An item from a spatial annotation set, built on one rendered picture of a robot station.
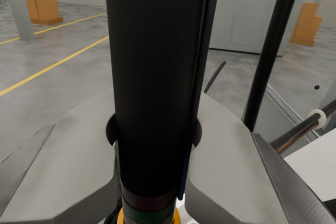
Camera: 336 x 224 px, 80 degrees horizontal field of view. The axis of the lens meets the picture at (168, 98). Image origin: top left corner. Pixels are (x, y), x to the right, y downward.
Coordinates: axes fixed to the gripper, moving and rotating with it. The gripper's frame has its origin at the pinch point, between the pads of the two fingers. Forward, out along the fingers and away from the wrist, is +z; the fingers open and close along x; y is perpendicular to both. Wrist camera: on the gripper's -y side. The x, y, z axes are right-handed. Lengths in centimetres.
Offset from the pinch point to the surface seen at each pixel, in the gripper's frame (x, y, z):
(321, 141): 36.1, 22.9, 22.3
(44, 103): -157, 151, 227
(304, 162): 32.7, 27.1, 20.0
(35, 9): -424, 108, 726
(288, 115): 70, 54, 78
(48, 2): -379, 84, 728
